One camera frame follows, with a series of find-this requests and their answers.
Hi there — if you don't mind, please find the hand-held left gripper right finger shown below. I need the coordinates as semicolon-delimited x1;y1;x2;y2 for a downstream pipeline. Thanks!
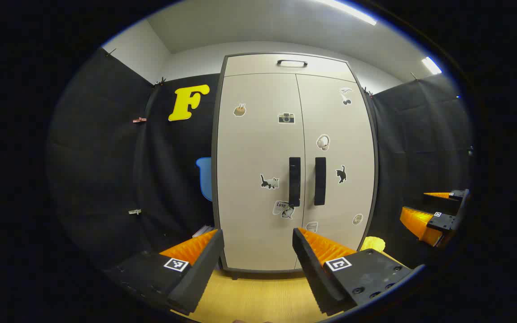
292;227;423;317

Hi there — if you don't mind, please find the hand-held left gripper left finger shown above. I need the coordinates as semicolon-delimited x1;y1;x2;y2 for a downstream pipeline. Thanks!
106;229;224;316

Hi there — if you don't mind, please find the black door handle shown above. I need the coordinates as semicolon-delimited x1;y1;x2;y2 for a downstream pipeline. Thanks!
314;157;327;206
289;157;301;207

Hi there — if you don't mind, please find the cabinet door with headphone sticker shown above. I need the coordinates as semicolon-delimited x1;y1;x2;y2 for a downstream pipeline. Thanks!
295;74;376;270

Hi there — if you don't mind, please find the cabinet door with camera sticker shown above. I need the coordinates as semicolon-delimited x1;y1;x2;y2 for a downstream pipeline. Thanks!
217;73;306;272

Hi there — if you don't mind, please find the grey double-door shoe cabinet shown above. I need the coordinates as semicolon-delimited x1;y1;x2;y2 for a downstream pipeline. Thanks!
210;52;379;281

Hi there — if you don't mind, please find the yellow cloth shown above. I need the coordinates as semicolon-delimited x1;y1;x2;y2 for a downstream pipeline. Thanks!
360;236;386;253

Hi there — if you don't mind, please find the black backdrop cloth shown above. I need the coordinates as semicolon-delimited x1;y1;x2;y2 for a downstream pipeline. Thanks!
364;74;472;265
48;47;221;270

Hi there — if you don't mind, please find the short ceiling light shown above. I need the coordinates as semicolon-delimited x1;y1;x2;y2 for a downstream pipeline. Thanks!
421;56;443;75

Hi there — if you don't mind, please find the long ceiling light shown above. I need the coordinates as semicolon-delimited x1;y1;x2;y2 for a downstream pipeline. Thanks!
317;0;378;26

